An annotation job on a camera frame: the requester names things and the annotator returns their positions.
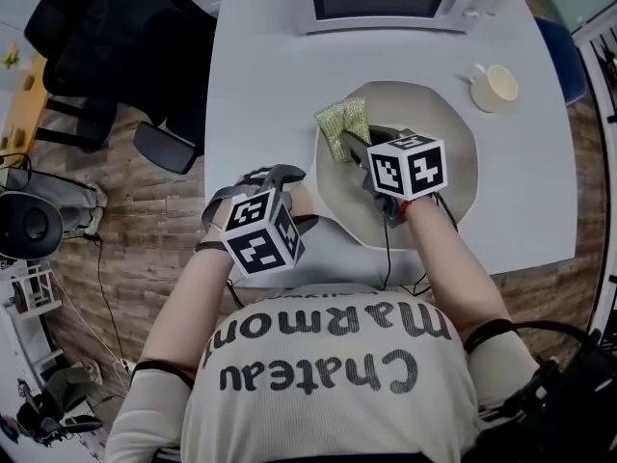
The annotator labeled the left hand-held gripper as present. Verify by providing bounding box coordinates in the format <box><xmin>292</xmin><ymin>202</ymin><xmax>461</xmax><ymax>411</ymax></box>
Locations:
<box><xmin>220</xmin><ymin>164</ymin><xmax>309</xmax><ymax>279</ymax></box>

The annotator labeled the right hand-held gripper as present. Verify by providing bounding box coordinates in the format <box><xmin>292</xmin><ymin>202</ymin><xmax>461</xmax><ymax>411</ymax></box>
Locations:
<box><xmin>339</xmin><ymin>123</ymin><xmax>448</xmax><ymax>229</ymax></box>

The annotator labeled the beige knitted fabric piece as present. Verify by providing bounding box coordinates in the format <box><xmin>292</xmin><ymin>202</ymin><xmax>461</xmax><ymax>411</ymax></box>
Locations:
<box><xmin>312</xmin><ymin>96</ymin><xmax>372</xmax><ymax>166</ymax></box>

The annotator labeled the cream frying pan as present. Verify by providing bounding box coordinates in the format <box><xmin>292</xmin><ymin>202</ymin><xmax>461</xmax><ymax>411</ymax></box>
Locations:
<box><xmin>314</xmin><ymin>80</ymin><xmax>479</xmax><ymax>251</ymax></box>

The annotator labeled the person's left forearm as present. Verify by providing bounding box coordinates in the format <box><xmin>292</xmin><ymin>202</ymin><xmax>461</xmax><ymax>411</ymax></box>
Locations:
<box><xmin>137</xmin><ymin>229</ymin><xmax>242</xmax><ymax>380</ymax></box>

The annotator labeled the person's right forearm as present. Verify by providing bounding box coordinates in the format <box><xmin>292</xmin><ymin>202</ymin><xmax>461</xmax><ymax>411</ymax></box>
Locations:
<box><xmin>403</xmin><ymin>198</ymin><xmax>513</xmax><ymax>346</ymax></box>

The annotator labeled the cream mug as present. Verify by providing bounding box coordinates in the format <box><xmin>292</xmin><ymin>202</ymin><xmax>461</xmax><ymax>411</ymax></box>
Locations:
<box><xmin>466</xmin><ymin>63</ymin><xmax>520</xmax><ymax>114</ymax></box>

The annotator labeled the black office chair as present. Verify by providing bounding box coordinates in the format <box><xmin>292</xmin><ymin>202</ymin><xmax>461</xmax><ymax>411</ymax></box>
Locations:
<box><xmin>23</xmin><ymin>0</ymin><xmax>219</xmax><ymax>176</ymax></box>

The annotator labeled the blue chair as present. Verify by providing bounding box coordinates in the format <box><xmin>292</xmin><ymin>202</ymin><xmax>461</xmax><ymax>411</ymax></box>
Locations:
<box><xmin>534</xmin><ymin>16</ymin><xmax>587</xmax><ymax>106</ymax></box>

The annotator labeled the person's cream printed shirt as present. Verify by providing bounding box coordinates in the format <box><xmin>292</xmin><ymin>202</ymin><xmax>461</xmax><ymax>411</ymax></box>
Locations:
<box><xmin>103</xmin><ymin>282</ymin><xmax>541</xmax><ymax>463</ymax></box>

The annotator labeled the black metal railing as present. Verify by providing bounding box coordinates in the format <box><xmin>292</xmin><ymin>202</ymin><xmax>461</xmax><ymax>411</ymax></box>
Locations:
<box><xmin>573</xmin><ymin>31</ymin><xmax>617</xmax><ymax>337</ymax></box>

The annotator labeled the round wooden side table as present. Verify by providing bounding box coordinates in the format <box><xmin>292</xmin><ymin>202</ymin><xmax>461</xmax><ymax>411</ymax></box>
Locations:
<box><xmin>0</xmin><ymin>53</ymin><xmax>50</xmax><ymax>163</ymax></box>

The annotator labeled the black backpack with equipment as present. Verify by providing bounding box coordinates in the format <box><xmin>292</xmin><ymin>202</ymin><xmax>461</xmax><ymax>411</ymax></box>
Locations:
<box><xmin>481</xmin><ymin>320</ymin><xmax>617</xmax><ymax>463</ymax></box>

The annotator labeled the grey wrist strap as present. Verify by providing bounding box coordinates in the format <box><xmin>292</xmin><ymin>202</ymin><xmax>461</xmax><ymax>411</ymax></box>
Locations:
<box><xmin>200</xmin><ymin>165</ymin><xmax>271</xmax><ymax>233</ymax></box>

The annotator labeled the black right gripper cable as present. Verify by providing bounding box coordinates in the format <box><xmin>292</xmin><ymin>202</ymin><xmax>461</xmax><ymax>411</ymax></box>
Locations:
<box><xmin>383</xmin><ymin>195</ymin><xmax>459</xmax><ymax>298</ymax></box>

